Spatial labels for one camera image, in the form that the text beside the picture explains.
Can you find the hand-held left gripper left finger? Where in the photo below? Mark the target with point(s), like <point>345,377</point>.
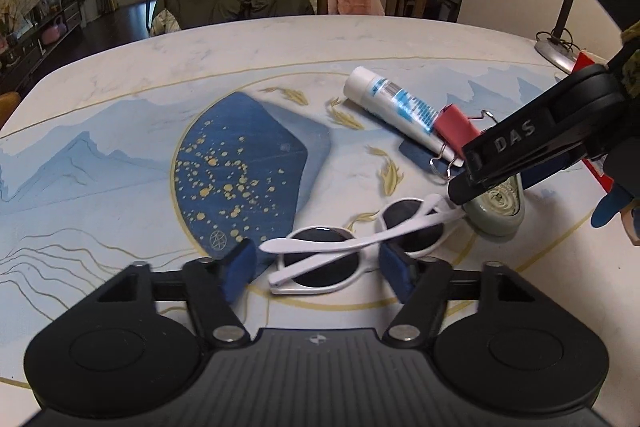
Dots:
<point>235,272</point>

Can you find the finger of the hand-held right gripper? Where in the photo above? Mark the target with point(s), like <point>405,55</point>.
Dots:
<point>550,171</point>
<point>550,117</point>

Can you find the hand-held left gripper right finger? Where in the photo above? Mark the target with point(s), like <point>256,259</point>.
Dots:
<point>400,272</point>

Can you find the red cardboard box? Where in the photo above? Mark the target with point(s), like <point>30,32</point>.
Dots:
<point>582,62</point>

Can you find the grey-green tape roll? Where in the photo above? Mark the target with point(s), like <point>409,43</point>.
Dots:
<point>495,217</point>

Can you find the white sunglasses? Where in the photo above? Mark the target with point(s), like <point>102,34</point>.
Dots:
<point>325,274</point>

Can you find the person's right hand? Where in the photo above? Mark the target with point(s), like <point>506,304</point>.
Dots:
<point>610,207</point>

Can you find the pink binder clip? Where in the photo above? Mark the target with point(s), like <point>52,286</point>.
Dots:
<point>452,127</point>

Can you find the white tube with blue label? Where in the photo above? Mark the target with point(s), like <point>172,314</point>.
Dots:
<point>370,87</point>

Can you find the wooden chair with round back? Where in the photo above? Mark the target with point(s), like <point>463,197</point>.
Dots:
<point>7,107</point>

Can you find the pink kettle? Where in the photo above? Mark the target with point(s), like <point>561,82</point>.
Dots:
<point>54,34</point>

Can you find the low media cabinet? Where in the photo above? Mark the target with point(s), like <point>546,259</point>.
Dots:
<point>30,52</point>

